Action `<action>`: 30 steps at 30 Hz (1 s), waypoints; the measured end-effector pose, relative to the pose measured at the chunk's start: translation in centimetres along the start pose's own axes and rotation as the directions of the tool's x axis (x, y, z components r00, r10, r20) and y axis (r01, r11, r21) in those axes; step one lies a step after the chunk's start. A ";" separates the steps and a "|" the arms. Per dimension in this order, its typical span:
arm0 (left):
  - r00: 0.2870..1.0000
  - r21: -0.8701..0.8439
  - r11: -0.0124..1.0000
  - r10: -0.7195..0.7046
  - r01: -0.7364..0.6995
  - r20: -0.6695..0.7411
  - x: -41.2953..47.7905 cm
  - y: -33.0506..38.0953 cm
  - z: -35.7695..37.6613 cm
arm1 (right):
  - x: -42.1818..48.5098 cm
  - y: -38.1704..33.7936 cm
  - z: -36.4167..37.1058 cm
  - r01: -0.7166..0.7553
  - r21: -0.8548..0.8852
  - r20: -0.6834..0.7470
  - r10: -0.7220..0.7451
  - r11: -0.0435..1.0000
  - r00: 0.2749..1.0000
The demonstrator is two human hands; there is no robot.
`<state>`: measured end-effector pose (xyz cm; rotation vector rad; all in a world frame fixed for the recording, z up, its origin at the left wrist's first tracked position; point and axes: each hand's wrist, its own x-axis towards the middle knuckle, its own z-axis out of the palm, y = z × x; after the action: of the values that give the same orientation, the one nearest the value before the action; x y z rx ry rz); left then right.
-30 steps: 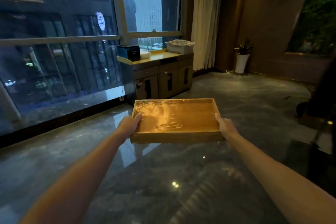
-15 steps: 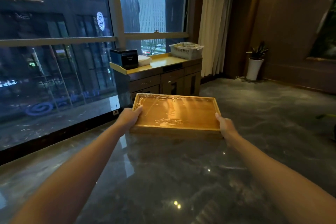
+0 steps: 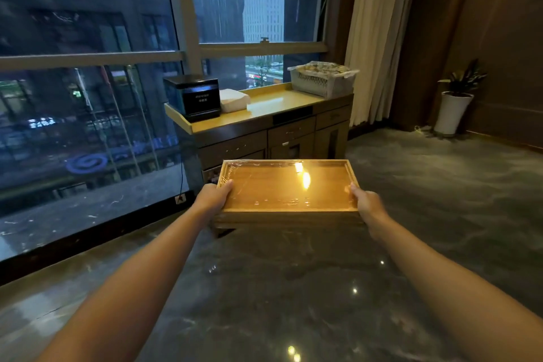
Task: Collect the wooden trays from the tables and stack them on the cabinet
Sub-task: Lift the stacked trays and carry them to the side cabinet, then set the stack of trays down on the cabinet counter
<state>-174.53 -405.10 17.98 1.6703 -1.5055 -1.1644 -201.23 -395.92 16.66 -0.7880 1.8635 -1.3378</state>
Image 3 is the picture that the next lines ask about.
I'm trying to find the person's right hand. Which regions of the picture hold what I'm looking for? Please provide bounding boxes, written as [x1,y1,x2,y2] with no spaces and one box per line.
[348,182,389,231]

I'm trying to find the person's left hand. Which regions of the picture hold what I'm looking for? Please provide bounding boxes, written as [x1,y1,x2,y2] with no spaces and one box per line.
[193,179,234,222]

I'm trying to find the wooden cabinet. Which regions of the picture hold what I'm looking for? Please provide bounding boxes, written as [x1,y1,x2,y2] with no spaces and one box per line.
[164,82,355,185]

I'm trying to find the person's left forearm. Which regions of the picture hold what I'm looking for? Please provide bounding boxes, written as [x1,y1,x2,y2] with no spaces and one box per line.
[36,204,213,362]

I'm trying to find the person's right forearm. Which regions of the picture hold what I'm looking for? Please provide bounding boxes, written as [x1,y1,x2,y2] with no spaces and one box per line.
[369,213,543,362]

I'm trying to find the large glass window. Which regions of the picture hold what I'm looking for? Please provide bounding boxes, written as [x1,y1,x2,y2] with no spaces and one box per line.
[0,0,330,263]

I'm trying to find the white towels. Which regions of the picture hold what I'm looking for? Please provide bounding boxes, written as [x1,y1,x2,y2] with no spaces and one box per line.
[219,88,251,114]

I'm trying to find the black countertop appliance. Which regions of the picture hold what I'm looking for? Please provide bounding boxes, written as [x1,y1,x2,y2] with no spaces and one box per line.
[163,74,221,123]

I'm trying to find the white plant pot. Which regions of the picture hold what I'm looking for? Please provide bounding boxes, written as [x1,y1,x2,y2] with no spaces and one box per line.
[433,91,474,136]

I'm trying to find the white plastic basket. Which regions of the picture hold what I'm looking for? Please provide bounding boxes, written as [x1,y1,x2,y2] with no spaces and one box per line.
[287,65,360,100]

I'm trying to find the pile of wrapped packets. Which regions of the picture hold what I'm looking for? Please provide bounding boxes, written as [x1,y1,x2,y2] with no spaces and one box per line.
[296,60,352,77]

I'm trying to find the green potted plant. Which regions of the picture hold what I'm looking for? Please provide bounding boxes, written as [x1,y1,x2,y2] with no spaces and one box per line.
[439,58,488,97]

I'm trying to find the cream curtain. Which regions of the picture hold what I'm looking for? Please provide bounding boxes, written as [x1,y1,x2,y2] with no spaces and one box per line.
[344,0,421,127]

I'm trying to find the black power cable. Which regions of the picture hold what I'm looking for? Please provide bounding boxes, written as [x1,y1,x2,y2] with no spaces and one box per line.
[179,120,188,198]

